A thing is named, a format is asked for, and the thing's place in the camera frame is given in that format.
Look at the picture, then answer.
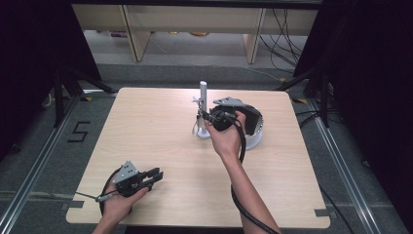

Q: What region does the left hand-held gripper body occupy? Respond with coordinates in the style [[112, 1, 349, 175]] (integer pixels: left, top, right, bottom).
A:
[[111, 159, 154, 198]]

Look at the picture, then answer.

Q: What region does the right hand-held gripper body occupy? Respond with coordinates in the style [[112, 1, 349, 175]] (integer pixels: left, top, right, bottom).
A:
[[204, 96, 248, 133]]

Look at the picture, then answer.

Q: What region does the silver key ring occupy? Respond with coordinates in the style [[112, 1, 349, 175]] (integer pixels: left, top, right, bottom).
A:
[[191, 114, 202, 137]]

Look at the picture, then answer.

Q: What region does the white key stand with post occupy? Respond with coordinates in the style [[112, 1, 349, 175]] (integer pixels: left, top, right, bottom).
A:
[[191, 80, 212, 140]]

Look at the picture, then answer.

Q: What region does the white round bowl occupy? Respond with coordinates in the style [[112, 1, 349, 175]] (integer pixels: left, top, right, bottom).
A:
[[227, 103, 265, 151]]

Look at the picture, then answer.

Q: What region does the person's right hand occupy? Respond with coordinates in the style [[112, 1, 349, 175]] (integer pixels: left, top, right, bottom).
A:
[[204, 110, 247, 161]]

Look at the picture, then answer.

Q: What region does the person's left hand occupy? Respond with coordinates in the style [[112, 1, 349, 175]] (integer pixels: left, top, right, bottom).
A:
[[101, 182, 151, 226]]

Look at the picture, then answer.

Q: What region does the light wooden desk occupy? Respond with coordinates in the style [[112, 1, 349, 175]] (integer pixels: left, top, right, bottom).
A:
[[71, 3, 319, 64]]

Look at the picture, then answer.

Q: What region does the black metal stand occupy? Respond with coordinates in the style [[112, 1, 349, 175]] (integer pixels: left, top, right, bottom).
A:
[[275, 68, 333, 129], [53, 62, 115, 129]]

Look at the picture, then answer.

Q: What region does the black curtain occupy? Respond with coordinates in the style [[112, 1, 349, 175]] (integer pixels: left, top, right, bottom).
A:
[[0, 0, 102, 162], [292, 0, 413, 226]]

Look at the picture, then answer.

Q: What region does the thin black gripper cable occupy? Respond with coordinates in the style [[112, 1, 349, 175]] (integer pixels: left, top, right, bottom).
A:
[[99, 166, 123, 216]]

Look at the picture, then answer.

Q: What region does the grey cable plug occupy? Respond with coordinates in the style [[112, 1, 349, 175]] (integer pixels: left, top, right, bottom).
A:
[[75, 190, 121, 203]]

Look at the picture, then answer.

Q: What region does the thick black gripper cable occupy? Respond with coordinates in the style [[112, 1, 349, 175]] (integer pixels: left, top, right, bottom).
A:
[[220, 110, 282, 234]]

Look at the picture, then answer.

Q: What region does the bundle of black floor cables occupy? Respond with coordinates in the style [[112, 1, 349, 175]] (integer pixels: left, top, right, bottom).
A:
[[258, 9, 310, 74]]

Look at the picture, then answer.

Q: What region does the aluminium floor rail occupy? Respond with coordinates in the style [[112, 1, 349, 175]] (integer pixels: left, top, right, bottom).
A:
[[306, 97, 375, 234], [0, 94, 83, 234]]

